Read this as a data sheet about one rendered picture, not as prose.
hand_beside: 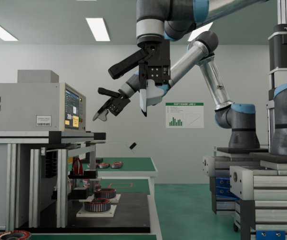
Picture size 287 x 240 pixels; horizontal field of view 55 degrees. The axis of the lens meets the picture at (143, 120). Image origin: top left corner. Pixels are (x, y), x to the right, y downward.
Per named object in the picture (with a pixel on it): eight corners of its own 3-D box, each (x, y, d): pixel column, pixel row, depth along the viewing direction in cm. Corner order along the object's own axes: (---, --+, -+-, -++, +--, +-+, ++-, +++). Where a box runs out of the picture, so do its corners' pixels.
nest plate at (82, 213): (116, 207, 127) (117, 205, 127) (113, 216, 112) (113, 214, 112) (84, 207, 127) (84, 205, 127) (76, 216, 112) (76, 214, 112)
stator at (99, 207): (113, 205, 125) (113, 197, 125) (107, 213, 114) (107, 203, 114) (88, 205, 126) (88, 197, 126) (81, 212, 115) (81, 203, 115)
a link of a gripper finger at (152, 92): (165, 104, 64) (163, 75, 69) (139, 104, 64) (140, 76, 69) (164, 112, 66) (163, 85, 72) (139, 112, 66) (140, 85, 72)
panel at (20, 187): (67, 191, 164) (68, 140, 166) (18, 228, 99) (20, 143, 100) (66, 191, 164) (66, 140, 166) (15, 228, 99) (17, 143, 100)
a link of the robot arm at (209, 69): (231, 132, 146) (192, 35, 144) (218, 132, 161) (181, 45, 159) (250, 123, 149) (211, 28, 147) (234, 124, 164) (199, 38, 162)
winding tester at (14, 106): (85, 133, 157) (86, 96, 158) (64, 131, 113) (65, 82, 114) (16, 133, 157) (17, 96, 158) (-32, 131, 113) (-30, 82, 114)
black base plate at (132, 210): (147, 195, 164) (147, 191, 164) (150, 233, 100) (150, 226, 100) (66, 195, 163) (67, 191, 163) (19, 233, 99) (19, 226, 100)
